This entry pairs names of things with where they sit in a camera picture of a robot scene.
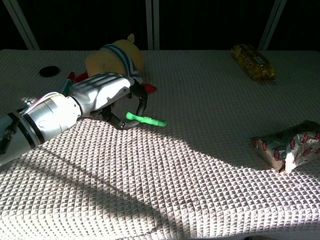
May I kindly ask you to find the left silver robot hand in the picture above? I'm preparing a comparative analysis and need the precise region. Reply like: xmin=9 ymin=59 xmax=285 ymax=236
xmin=68 ymin=71 xmax=149 ymax=131

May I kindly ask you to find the green plastic stick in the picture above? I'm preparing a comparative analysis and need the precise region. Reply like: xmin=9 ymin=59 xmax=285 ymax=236
xmin=125 ymin=111 xmax=168 ymax=128

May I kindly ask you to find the teal red pen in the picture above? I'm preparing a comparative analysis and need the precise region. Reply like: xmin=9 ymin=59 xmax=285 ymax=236
xmin=60 ymin=71 xmax=76 ymax=96

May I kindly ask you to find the yellow plush toy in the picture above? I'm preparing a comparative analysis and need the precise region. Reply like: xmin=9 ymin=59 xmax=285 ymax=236
xmin=74 ymin=33 xmax=158 ymax=94

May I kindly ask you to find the black round disc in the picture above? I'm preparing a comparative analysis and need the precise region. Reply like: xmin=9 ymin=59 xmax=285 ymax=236
xmin=38 ymin=65 xmax=61 ymax=78

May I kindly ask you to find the white waffle table cloth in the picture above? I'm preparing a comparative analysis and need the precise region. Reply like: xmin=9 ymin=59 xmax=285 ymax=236
xmin=0 ymin=48 xmax=320 ymax=240

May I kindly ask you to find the yellow snack package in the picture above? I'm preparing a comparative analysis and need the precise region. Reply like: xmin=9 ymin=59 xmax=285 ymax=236
xmin=230 ymin=43 xmax=277 ymax=82

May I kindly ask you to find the white red snack bag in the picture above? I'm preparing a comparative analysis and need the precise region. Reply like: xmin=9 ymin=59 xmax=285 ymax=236
xmin=250 ymin=120 xmax=320 ymax=175

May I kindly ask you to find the white frame post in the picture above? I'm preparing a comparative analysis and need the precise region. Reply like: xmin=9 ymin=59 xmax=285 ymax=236
xmin=145 ymin=0 xmax=160 ymax=51
xmin=1 ymin=0 xmax=40 ymax=51
xmin=257 ymin=0 xmax=288 ymax=51

